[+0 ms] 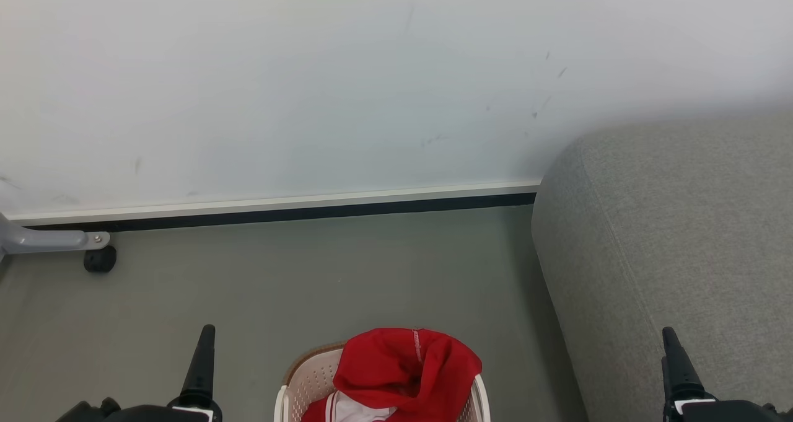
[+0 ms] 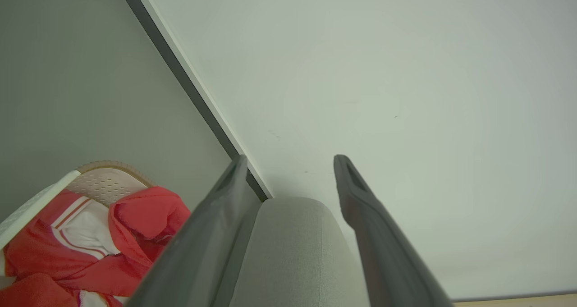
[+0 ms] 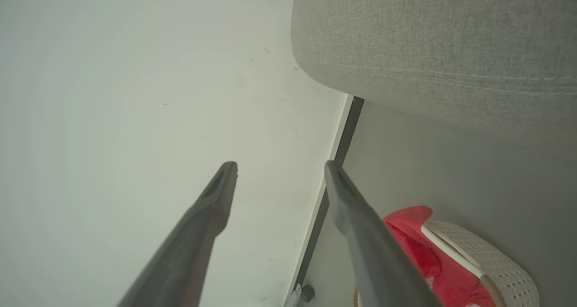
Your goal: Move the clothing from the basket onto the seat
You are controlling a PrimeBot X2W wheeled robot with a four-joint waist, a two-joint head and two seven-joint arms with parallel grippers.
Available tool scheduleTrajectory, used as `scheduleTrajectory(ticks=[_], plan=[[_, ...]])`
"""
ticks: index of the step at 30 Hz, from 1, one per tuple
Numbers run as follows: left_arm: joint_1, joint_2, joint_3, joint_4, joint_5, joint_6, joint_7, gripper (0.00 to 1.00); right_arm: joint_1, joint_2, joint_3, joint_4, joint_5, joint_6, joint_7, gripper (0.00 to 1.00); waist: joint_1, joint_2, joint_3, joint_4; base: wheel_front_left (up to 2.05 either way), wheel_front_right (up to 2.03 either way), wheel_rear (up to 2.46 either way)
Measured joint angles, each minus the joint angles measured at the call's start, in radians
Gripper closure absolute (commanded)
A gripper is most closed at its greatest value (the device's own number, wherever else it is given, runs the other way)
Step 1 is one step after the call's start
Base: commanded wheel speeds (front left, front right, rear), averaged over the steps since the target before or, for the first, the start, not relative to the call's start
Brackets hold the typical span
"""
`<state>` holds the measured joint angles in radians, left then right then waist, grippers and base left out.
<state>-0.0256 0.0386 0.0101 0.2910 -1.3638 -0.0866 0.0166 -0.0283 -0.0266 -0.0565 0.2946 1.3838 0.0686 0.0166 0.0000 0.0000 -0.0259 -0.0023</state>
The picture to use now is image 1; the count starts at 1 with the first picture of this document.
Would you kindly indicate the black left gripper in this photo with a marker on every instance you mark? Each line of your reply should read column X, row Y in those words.
column 142, row 414

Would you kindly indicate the black caster wheel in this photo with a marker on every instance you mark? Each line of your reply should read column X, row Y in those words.
column 100, row 259

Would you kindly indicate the grey metal stand leg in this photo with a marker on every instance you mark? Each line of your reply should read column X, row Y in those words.
column 43, row 240

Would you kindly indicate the white and black baseboard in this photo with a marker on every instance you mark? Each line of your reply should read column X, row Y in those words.
column 279, row 206

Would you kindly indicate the grey fabric sofa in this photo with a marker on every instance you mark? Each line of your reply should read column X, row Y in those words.
column 669, row 236

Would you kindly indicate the cream perforated laundry basket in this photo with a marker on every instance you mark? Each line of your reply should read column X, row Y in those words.
column 308, row 380

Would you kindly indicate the red garment with white cuffs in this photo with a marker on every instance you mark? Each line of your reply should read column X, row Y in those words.
column 384, row 366

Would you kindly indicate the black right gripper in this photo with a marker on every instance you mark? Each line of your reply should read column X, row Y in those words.
column 737, row 412

